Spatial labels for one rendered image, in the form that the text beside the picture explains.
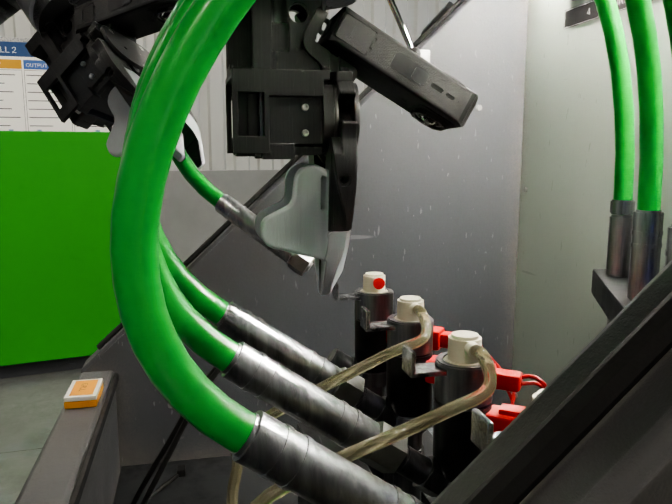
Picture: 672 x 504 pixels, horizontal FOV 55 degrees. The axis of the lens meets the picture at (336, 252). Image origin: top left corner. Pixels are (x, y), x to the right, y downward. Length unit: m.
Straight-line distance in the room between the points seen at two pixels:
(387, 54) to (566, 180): 0.37
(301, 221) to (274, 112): 0.07
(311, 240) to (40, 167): 3.29
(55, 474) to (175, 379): 0.37
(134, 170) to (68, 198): 3.50
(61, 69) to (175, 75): 0.44
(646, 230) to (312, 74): 0.23
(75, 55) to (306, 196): 0.28
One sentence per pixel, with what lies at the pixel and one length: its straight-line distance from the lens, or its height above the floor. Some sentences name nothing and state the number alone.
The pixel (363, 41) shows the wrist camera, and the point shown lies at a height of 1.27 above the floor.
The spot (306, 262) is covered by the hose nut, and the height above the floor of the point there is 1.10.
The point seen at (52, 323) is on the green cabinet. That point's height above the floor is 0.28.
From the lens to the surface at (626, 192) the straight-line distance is 0.54.
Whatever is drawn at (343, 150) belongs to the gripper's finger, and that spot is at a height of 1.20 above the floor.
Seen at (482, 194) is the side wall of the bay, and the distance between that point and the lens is 0.83.
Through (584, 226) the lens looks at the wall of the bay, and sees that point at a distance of 0.73.
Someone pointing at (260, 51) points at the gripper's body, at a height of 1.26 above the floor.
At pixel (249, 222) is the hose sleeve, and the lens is 0.55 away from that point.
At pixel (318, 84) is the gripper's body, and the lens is 0.42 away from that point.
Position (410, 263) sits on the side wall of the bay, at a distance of 0.81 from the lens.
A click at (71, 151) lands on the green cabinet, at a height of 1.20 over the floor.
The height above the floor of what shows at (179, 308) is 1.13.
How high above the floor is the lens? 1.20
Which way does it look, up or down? 9 degrees down
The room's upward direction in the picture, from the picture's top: straight up
